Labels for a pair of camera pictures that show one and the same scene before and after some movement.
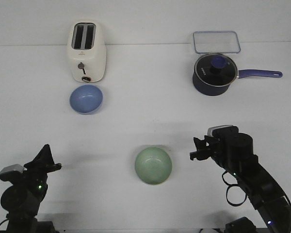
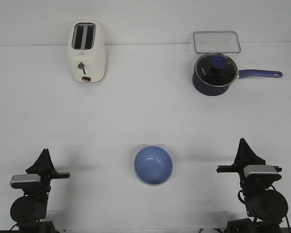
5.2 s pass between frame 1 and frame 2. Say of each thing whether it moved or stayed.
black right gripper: moved
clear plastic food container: stayed
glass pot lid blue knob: stayed
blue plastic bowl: moved
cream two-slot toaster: stayed
